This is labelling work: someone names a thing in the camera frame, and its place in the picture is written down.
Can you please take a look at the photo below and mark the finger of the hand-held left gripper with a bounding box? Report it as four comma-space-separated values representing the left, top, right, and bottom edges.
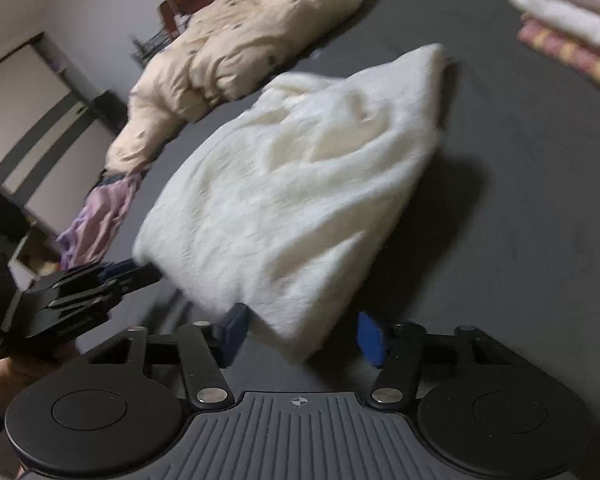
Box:
50, 257, 163, 329

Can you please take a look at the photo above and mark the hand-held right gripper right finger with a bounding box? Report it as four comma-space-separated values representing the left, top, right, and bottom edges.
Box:
357, 311, 521, 407

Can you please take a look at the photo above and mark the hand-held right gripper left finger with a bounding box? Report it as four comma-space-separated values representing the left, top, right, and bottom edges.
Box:
87, 302, 254, 409

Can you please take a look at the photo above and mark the white knit cardigan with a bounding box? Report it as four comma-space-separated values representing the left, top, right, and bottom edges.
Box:
132, 42, 448, 366

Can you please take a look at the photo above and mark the person's left hand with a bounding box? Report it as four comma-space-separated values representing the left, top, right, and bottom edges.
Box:
0, 344, 78, 416

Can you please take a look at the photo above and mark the purple camisole top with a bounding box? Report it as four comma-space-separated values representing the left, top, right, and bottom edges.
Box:
57, 210, 101, 271

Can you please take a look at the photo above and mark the pink top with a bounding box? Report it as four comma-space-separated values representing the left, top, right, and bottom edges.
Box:
75, 170, 146, 256

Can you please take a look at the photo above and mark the black upright bag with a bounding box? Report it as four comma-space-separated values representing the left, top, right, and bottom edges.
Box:
92, 90, 131, 136

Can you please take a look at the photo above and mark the white grey striped wardrobe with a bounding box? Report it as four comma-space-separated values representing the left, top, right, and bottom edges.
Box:
0, 30, 131, 241

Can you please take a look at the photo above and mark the beige heart print duvet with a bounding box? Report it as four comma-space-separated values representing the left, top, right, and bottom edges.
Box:
104, 0, 373, 173

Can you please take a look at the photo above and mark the pink plaid folded garment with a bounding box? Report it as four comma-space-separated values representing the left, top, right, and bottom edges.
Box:
517, 17, 600, 98

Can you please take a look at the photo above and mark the white folded garment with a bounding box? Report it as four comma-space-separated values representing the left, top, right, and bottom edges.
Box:
507, 0, 600, 51

